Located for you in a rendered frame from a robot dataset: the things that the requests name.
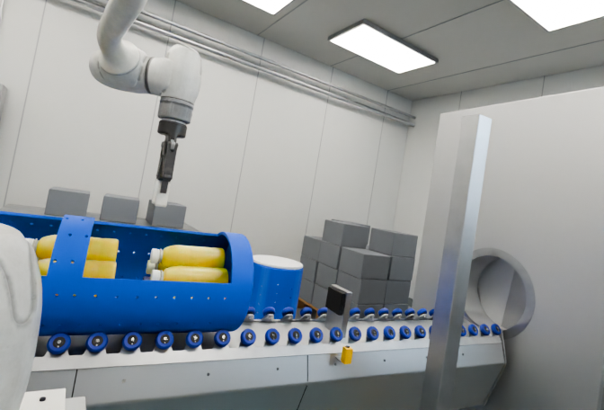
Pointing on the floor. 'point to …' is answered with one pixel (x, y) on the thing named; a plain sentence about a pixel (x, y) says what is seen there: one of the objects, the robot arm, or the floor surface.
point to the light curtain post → (456, 263)
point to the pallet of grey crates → (358, 266)
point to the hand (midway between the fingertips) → (160, 194)
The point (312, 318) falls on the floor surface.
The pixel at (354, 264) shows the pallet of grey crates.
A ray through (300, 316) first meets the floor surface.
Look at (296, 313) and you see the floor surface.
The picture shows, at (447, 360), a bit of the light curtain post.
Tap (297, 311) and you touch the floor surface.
